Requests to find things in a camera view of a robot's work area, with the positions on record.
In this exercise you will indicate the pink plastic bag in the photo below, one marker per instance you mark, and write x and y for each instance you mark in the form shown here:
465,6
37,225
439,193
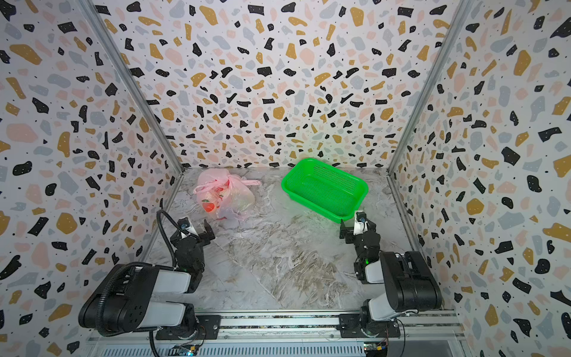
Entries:
224,195

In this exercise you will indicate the green plastic basket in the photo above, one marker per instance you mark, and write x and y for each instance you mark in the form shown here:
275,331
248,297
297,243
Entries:
325,189

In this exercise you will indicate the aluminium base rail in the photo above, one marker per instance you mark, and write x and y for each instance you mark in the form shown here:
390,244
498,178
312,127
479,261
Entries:
296,333

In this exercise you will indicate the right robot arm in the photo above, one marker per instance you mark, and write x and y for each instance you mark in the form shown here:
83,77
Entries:
410,287

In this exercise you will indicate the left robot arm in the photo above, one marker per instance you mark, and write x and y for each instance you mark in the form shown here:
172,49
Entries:
123,303

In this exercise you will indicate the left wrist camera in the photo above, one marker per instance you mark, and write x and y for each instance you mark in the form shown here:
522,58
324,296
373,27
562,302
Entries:
191,231

